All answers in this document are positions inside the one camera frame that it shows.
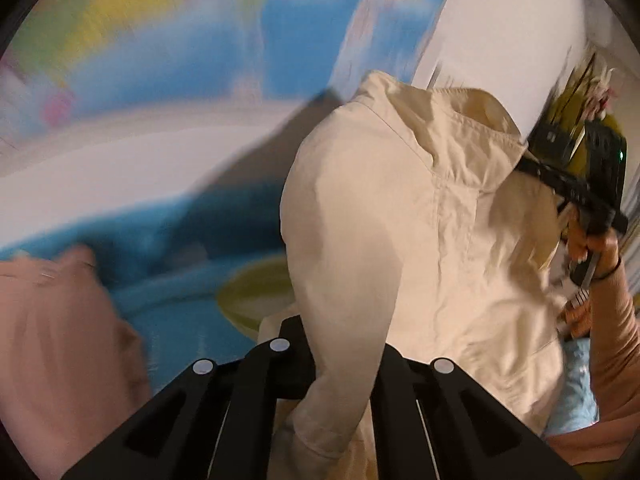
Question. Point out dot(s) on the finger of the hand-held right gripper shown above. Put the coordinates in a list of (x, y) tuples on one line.
[(575, 190)]

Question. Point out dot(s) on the person's right hand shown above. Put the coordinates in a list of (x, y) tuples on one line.
[(582, 247)]

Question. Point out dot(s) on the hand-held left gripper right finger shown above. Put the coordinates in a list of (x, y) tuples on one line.
[(395, 395)]

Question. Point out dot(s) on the cream jacket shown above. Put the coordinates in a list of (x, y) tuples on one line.
[(400, 235)]

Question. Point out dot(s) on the wall map poster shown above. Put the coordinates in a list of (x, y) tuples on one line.
[(200, 35)]

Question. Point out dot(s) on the olive garment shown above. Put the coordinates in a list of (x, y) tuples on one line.
[(567, 105)]

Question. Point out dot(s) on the blue floral blanket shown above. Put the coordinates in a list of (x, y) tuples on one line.
[(165, 270)]

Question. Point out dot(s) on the pink garment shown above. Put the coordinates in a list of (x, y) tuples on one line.
[(60, 350)]

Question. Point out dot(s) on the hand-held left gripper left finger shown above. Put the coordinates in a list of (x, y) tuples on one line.
[(295, 362)]

